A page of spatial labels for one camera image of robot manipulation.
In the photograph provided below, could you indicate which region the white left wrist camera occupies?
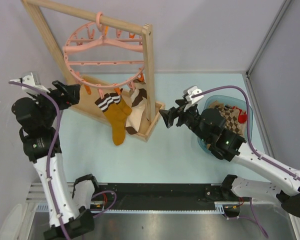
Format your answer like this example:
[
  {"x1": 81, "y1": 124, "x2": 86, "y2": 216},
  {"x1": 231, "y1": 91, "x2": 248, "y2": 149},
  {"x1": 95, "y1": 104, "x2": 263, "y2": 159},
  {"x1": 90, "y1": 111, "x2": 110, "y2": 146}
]
[{"x1": 8, "y1": 71, "x2": 51, "y2": 96}]

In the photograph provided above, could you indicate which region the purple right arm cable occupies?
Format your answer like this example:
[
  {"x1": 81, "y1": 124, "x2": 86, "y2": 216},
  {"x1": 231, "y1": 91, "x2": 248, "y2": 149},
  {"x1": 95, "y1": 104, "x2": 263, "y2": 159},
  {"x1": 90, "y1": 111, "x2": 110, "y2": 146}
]
[{"x1": 193, "y1": 85, "x2": 300, "y2": 238}]

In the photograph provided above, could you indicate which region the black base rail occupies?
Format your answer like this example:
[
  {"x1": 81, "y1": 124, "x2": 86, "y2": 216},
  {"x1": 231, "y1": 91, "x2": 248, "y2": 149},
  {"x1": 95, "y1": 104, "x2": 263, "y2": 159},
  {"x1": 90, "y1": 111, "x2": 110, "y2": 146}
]
[{"x1": 99, "y1": 183, "x2": 226, "y2": 211}]

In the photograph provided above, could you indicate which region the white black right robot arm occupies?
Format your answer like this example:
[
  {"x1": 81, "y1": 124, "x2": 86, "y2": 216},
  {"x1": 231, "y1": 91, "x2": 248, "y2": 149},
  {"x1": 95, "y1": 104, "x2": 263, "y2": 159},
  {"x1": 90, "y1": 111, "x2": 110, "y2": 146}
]
[{"x1": 159, "y1": 99, "x2": 300, "y2": 218}]

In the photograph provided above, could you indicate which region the mustard striped cuff sock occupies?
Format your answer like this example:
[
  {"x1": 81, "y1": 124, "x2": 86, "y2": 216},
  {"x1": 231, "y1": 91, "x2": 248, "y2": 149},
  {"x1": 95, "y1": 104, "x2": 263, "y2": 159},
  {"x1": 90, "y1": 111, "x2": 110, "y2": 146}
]
[{"x1": 109, "y1": 92, "x2": 132, "y2": 125}]

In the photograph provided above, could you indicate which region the aluminium frame profile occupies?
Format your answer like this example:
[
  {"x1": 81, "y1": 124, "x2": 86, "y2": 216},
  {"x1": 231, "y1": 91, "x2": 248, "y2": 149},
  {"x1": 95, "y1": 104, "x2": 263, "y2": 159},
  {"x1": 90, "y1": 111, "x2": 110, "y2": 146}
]
[{"x1": 244, "y1": 0, "x2": 300, "y2": 240}]

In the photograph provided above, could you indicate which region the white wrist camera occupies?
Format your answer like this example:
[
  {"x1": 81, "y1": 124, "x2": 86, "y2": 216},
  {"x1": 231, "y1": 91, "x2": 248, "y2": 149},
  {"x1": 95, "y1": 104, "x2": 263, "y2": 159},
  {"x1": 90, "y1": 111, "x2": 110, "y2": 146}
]
[
  {"x1": 183, "y1": 85, "x2": 204, "y2": 112},
  {"x1": 8, "y1": 71, "x2": 51, "y2": 96}
]

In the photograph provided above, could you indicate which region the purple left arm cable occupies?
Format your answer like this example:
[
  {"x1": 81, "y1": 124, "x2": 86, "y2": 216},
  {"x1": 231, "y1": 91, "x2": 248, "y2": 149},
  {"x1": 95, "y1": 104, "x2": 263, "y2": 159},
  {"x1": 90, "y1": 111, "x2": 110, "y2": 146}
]
[{"x1": 8, "y1": 80, "x2": 73, "y2": 238}]

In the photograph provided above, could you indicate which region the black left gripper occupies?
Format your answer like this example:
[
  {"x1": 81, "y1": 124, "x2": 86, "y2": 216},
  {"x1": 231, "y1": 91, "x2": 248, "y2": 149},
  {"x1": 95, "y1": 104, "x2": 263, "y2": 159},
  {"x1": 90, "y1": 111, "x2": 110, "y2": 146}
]
[{"x1": 28, "y1": 79, "x2": 80, "y2": 126}]

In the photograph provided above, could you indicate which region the pile of socks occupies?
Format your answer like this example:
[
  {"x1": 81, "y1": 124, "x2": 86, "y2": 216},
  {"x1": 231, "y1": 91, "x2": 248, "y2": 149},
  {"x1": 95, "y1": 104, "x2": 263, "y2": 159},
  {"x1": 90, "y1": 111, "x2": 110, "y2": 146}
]
[{"x1": 208, "y1": 100, "x2": 248, "y2": 137}]

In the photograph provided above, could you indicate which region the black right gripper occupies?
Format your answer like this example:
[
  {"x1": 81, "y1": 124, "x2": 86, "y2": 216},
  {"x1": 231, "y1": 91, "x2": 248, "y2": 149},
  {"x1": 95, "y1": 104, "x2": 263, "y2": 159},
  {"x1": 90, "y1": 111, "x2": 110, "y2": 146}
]
[{"x1": 158, "y1": 99, "x2": 210, "y2": 143}]

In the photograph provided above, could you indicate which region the pink round clip hanger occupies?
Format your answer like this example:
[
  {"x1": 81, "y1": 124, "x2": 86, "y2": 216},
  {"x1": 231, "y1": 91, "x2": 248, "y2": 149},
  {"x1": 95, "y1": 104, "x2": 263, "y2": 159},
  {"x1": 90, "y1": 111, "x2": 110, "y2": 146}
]
[{"x1": 62, "y1": 11, "x2": 149, "y2": 95}]

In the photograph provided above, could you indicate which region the blue plastic sock bin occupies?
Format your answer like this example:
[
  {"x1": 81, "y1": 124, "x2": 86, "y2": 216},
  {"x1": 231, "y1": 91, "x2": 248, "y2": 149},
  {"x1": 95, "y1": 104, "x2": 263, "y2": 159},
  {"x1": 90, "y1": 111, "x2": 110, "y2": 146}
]
[{"x1": 197, "y1": 95, "x2": 253, "y2": 161}]

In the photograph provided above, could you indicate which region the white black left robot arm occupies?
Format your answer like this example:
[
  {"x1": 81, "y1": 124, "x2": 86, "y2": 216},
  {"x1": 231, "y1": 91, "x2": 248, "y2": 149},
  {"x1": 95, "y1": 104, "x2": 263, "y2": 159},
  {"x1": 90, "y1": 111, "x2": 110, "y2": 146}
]
[{"x1": 9, "y1": 79, "x2": 101, "y2": 240}]

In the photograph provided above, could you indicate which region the wooden hanger rack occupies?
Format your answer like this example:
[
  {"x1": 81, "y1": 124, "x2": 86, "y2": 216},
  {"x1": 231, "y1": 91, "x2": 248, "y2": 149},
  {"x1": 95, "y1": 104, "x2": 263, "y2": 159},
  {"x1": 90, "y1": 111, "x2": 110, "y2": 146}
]
[{"x1": 23, "y1": 0, "x2": 165, "y2": 145}]

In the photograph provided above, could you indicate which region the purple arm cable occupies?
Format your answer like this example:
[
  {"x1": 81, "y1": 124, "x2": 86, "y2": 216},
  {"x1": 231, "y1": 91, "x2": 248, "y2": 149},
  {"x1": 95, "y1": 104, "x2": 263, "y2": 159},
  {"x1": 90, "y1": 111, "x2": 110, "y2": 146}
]
[
  {"x1": 8, "y1": 80, "x2": 73, "y2": 238},
  {"x1": 193, "y1": 85, "x2": 300, "y2": 238}
]

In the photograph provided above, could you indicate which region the mustard yellow sock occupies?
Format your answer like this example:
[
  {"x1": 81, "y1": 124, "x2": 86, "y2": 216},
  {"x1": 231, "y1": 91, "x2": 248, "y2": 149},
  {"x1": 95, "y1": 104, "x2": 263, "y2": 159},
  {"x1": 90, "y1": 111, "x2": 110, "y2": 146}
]
[{"x1": 95, "y1": 93, "x2": 127, "y2": 146}]

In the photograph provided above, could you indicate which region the white slotted cable duct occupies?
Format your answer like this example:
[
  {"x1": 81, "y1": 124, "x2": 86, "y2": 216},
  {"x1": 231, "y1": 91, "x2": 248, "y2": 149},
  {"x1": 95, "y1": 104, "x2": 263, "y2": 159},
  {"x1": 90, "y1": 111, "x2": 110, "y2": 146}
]
[{"x1": 36, "y1": 202, "x2": 227, "y2": 215}]

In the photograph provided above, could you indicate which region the cream brown striped sock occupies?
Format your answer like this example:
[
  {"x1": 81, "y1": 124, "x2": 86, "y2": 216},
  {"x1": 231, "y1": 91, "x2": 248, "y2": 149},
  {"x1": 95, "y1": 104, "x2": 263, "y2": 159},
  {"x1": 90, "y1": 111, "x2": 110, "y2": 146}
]
[{"x1": 129, "y1": 83, "x2": 148, "y2": 108}]

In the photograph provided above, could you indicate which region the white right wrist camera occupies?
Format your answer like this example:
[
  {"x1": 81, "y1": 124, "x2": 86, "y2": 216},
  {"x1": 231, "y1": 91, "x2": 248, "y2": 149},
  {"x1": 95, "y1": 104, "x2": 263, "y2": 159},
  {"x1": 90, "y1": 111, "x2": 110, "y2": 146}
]
[{"x1": 183, "y1": 85, "x2": 204, "y2": 112}]

